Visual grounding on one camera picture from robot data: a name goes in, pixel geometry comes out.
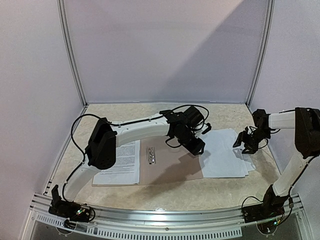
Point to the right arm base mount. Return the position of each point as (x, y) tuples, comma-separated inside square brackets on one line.
[(260, 211)]

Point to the aluminium front rail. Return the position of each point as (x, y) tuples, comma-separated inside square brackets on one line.
[(214, 218)]

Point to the perforated white cable tray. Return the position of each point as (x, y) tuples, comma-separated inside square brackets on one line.
[(53, 228)]

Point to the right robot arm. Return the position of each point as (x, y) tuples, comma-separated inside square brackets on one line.
[(303, 124)]

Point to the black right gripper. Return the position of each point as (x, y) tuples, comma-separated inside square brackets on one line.
[(248, 139)]

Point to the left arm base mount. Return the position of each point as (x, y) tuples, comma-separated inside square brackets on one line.
[(70, 210)]

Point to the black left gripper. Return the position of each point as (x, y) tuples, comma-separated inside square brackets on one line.
[(196, 149)]

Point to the metal folder clip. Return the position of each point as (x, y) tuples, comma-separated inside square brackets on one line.
[(151, 155)]

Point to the stack of printed papers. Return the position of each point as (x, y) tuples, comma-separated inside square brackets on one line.
[(220, 159)]

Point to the brown paper folder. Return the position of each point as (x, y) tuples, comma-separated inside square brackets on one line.
[(172, 164)]

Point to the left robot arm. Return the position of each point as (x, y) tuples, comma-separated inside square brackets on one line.
[(100, 153)]

